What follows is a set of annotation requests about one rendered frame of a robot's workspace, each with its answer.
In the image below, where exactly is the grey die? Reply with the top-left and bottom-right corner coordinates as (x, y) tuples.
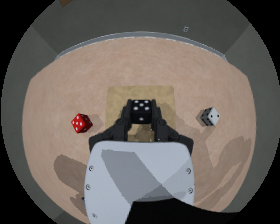
(200, 107), (220, 126)

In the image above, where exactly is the red die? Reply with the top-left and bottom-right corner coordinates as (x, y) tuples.
(71, 113), (93, 133)

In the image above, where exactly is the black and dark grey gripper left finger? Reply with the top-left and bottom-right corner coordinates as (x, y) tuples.
(88, 99), (132, 153)

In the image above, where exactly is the black die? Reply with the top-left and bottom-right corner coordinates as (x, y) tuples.
(131, 100), (152, 124)

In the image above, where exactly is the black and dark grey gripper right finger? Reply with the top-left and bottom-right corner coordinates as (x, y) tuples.
(151, 99), (194, 156)

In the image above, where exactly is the tan mat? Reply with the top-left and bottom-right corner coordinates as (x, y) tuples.
(105, 85), (176, 142)

